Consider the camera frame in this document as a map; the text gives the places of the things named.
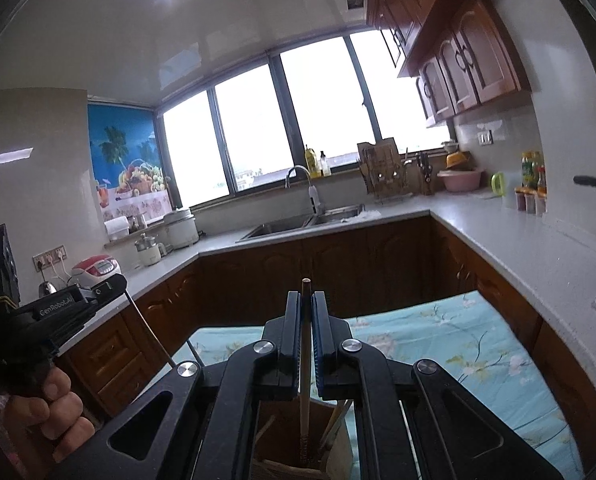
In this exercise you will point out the green plastic item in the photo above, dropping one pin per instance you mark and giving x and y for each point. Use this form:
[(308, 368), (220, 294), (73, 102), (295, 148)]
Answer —
[(498, 183)]

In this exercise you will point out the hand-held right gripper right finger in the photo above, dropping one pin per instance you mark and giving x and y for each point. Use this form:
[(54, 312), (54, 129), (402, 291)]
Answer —
[(320, 350)]

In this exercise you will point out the white wall light switch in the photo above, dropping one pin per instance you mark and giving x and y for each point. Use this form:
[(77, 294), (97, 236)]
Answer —
[(484, 138)]

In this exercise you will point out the dark thin chopstick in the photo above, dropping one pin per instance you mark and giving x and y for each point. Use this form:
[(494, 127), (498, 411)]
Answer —
[(194, 352)]

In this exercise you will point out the small white cooking pot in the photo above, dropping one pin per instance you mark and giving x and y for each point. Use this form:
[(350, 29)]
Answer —
[(149, 254)]

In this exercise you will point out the large white cooking pot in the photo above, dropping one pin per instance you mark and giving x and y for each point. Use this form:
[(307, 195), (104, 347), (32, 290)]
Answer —
[(180, 227)]

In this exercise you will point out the blue fruit wall poster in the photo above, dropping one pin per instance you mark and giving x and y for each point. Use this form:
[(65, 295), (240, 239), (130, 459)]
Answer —
[(123, 160)]

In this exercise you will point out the yellow green drink bottle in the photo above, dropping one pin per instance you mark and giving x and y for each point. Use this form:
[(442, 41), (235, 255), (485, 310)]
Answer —
[(529, 167)]

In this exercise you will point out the grey kitchen countertop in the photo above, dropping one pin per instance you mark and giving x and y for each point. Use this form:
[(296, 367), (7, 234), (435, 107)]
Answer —
[(502, 230)]

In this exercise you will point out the red capped sauce bottle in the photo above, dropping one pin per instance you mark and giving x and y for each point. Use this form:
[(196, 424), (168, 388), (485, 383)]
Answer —
[(542, 180)]

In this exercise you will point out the wooden chopstick red patterned end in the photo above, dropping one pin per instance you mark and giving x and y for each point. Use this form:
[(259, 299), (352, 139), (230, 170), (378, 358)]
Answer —
[(267, 430), (306, 410)]

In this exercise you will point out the knife block with knives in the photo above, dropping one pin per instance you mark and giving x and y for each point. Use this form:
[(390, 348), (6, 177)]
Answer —
[(425, 175)]

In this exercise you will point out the curved metal sink faucet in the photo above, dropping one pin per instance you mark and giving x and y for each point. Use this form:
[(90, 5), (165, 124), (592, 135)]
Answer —
[(312, 195)]

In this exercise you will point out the clear dark capped bottle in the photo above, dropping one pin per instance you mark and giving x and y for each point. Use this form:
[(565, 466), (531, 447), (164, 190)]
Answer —
[(325, 165)]

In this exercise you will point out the wooden base cabinets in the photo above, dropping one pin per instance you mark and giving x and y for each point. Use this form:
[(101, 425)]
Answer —
[(278, 270)]

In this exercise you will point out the person's left hand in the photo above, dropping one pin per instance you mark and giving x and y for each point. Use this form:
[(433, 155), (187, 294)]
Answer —
[(58, 410)]

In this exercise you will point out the yellow bowl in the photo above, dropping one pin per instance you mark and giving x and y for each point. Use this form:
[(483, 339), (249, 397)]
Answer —
[(457, 161)]

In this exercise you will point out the wooden countertop utensil rack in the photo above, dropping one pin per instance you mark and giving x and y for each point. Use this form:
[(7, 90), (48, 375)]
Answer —
[(382, 167)]

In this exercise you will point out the brown wooden utensil holder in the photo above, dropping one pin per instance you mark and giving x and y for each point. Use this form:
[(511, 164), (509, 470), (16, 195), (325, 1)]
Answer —
[(340, 460)]

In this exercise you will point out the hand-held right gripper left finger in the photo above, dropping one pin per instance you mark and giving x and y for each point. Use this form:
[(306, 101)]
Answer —
[(294, 350)]

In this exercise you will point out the steel electric kettle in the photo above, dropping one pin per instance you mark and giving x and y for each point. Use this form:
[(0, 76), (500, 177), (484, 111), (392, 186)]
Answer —
[(48, 289)]

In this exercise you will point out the black frying pan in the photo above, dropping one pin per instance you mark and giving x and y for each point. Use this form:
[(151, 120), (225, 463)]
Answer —
[(595, 182)]

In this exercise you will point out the white box appliance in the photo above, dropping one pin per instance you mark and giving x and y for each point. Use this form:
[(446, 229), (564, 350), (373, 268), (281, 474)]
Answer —
[(117, 229)]

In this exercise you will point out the pink plastic basin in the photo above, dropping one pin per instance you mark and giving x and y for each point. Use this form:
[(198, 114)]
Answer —
[(460, 181)]

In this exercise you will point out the yellow oil bottle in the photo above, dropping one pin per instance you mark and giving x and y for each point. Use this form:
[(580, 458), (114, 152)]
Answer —
[(312, 162)]

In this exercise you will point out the small white bowl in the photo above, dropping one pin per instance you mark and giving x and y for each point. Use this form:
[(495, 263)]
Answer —
[(449, 147)]

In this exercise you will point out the wall power socket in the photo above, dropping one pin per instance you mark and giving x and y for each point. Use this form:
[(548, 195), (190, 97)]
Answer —
[(48, 258)]

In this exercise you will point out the pink spice jar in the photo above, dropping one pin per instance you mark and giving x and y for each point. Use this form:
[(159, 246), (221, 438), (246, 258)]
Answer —
[(530, 203), (520, 201), (541, 205)]

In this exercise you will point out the teal floral tablecloth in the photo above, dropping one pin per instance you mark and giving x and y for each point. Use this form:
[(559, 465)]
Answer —
[(427, 340)]

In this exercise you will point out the steel kitchen sink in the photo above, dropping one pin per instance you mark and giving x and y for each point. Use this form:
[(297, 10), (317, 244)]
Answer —
[(288, 225)]

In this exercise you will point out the kitchen window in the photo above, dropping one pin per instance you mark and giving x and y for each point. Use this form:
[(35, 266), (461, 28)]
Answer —
[(253, 130)]

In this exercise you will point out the white and red rice cooker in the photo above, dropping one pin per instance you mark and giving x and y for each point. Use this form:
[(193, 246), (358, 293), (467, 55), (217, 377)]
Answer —
[(95, 270)]

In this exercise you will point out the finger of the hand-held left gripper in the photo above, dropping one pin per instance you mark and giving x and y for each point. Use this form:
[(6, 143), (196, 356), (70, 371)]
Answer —
[(68, 332), (105, 290)]

